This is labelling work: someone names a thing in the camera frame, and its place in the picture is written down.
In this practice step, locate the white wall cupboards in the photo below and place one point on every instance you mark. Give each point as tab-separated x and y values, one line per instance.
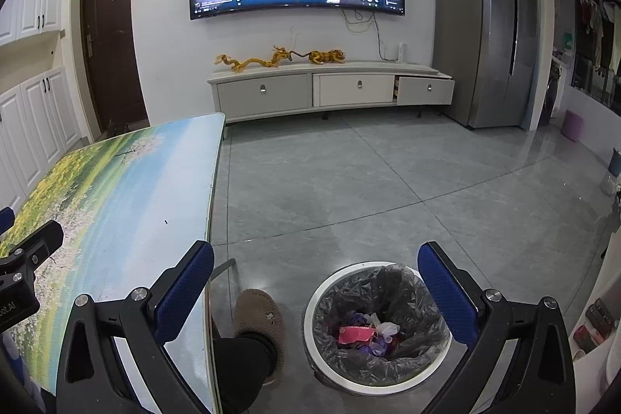
39	128

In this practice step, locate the dark brown door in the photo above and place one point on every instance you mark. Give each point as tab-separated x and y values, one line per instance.
111	45

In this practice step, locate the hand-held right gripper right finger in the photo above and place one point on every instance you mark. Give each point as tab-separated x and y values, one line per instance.
446	297

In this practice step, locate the golden dragon figurine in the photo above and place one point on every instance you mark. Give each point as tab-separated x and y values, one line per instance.
252	62

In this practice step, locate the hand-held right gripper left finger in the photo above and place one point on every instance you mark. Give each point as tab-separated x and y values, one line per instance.
187	292

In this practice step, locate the purple plastic bag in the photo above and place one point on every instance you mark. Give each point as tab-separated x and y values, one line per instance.
376	350

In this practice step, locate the grey refrigerator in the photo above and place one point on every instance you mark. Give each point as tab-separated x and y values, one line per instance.
485	31

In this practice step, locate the round white trash bin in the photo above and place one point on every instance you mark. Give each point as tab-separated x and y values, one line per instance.
339	383

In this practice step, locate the black bin liner bag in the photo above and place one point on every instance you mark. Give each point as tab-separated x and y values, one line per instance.
339	297

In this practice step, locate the landscape print table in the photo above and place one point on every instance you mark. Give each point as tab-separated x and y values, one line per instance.
121	200

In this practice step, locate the washing machine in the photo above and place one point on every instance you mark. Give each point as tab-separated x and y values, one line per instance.
553	94

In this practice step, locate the hanging clothes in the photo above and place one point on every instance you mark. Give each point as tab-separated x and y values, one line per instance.
599	40

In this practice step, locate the white plastic bag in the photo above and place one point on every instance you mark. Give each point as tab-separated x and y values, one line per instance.
388	327

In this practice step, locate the brown slipper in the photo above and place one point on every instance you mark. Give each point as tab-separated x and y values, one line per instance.
259	312

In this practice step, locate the person's leg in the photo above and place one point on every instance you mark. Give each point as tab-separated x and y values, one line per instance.
242	370

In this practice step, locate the white television cabinet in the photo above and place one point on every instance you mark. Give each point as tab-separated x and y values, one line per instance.
262	91

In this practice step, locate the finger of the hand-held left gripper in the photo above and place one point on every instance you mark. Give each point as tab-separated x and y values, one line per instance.
5	220
36	244

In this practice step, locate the golden tiger figurine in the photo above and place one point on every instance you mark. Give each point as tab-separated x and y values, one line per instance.
330	56

